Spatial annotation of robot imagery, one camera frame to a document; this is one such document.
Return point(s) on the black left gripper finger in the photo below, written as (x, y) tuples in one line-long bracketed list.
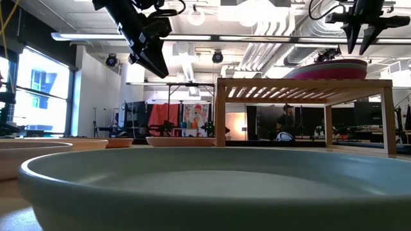
[(155, 61), (136, 58)]

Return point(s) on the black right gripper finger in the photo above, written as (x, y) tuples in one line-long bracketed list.
[(352, 35), (369, 35)]

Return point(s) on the mauve plate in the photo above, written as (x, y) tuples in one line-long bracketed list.
[(346, 61)]

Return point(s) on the pink plate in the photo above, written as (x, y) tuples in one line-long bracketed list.
[(327, 74)]

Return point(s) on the beige plate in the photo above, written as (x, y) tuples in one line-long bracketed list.
[(180, 142), (32, 160)]

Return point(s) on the orange plate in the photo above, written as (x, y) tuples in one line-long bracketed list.
[(120, 143)]

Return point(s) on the light peach plate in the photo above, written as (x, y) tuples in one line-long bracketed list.
[(86, 144)]

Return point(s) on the pale blue plate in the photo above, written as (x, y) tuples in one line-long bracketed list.
[(205, 199)]

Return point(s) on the wooden slatted shelf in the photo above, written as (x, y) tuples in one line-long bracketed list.
[(305, 84)]

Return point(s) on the black ceiling spotlight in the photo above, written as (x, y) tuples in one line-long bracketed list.
[(217, 57), (111, 60)]

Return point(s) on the long ceiling light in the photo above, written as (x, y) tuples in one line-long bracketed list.
[(96, 36)]

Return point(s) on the red hanging cloth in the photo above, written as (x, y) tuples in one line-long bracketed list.
[(162, 115)]

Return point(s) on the black computer monitor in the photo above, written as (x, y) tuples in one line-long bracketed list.
[(136, 114), (367, 114)]

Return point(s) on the colourful poster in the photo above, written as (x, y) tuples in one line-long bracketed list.
[(196, 115)]

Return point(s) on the large window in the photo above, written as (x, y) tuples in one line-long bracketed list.
[(41, 96)]

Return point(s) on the person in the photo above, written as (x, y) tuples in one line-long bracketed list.
[(285, 122)]

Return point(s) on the white blue ball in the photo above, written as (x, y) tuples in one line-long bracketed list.
[(285, 137)]

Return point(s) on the silver ventilation duct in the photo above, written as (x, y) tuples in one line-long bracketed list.
[(298, 54)]

